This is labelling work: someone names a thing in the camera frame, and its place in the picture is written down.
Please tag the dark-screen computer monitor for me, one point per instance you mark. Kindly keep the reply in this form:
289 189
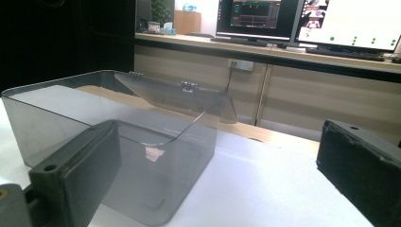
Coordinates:
255 15

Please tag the green potted plant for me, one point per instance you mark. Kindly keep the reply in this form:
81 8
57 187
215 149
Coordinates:
161 11

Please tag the black computer mouse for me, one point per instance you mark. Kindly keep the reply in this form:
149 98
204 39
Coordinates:
396 59

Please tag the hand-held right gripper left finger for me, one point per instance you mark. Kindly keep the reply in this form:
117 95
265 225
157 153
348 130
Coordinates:
82 170

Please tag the smoky transparent lidded storage box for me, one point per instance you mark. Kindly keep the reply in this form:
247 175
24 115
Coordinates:
47 132

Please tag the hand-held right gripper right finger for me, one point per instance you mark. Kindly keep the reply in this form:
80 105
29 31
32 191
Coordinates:
362 170

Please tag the long wooden counter desk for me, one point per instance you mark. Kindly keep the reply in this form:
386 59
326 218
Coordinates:
315 94

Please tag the white wall socket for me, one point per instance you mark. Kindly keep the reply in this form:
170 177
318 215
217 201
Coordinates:
242 65

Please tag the black keyboard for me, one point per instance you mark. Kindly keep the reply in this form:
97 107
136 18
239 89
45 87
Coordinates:
343 54
239 41

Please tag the small cardboard box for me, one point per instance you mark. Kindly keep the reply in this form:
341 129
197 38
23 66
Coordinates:
187 22

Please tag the white-screen computer monitor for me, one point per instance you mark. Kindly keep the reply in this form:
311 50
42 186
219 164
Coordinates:
353 22

